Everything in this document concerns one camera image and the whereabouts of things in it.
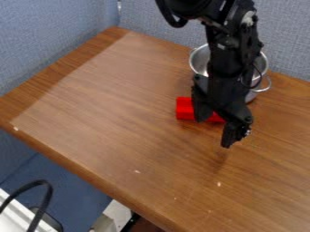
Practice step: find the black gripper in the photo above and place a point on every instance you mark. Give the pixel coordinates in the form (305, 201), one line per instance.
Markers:
(222, 94)

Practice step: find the red plastic block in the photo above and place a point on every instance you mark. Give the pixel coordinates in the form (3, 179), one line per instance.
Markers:
(185, 111)

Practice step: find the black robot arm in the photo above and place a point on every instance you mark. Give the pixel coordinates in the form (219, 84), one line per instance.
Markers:
(230, 25)

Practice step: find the white table frame part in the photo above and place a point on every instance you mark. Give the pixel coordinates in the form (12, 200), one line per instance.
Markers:
(113, 219)

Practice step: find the metal pot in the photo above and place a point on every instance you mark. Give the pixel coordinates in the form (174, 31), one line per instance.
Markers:
(261, 81)

